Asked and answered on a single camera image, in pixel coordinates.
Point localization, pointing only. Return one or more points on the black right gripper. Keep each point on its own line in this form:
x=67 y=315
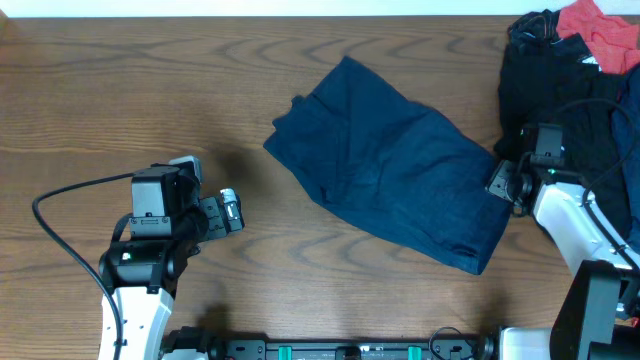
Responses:
x=500 y=177

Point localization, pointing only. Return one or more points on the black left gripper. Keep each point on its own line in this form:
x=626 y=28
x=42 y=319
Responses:
x=214 y=218

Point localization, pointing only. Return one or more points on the navy blue shorts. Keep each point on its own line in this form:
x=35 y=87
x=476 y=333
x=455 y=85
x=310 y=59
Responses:
x=392 y=167

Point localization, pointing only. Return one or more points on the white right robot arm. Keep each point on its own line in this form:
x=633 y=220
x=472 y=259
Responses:
x=599 y=316

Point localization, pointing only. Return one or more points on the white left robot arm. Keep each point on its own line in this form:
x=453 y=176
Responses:
x=141 y=274

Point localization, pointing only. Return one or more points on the black garment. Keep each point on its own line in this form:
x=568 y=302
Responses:
x=546 y=79

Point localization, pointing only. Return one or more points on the blue garment at right edge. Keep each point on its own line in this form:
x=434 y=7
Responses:
x=625 y=130

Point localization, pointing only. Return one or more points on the red garment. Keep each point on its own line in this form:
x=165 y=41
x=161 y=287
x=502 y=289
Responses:
x=612 y=41

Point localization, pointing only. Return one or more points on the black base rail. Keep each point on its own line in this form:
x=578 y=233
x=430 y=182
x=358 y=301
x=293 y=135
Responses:
x=190 y=343

